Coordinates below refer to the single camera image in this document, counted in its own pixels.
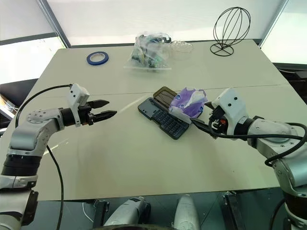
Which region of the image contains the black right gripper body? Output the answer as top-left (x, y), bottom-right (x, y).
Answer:
top-left (208, 105), bottom-right (228, 136)

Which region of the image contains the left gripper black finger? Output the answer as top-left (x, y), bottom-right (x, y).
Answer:
top-left (92, 99), bottom-right (110, 109)
top-left (92, 110), bottom-right (118, 124)

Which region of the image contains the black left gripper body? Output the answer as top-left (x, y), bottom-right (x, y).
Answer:
top-left (78, 101), bottom-right (94, 127)

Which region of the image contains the purple tissue pack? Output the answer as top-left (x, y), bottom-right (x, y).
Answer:
top-left (168, 87), bottom-right (207, 119)

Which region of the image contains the black calculator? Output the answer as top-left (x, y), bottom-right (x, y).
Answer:
top-left (137, 86), bottom-right (193, 141)

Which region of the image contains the blue tape roll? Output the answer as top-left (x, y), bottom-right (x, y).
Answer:
top-left (86, 51), bottom-right (110, 66)

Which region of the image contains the clear plastic bowl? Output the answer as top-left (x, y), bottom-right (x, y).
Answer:
top-left (169, 40), bottom-right (194, 60)

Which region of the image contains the clear plastic bag of parts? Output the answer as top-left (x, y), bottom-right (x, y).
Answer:
top-left (123, 32), bottom-right (173, 71)

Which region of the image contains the black side furniture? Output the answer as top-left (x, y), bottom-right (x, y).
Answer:
top-left (0, 78), bottom-right (39, 135)
top-left (272, 61), bottom-right (307, 106)

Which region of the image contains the silver white robot leg shell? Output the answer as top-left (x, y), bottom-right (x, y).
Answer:
top-left (103, 195), bottom-right (151, 227)
top-left (173, 193), bottom-right (201, 230)

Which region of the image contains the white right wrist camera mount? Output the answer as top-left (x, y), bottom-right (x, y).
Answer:
top-left (212, 87), bottom-right (249, 135)

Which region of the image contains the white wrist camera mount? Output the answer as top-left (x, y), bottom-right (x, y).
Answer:
top-left (66, 82), bottom-right (91, 127)
top-left (212, 87), bottom-right (249, 135)

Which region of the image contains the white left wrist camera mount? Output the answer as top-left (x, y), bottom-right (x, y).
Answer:
top-left (66, 82), bottom-right (91, 127)

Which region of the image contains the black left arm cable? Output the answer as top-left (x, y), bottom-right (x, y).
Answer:
top-left (14, 83), bottom-right (74, 230)

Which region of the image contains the black wire head stand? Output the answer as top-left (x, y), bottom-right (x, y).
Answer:
top-left (210, 7), bottom-right (251, 57)

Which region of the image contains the black metal table bracket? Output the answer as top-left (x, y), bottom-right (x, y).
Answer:
top-left (93, 198), bottom-right (110, 228)
top-left (222, 191), bottom-right (248, 230)

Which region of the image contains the dark grey window frame post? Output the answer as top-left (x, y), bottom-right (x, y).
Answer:
top-left (258, 0), bottom-right (290, 50)
top-left (36, 0), bottom-right (72, 48)

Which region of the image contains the thin white cable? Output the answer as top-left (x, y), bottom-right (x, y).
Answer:
top-left (82, 201), bottom-right (94, 223)

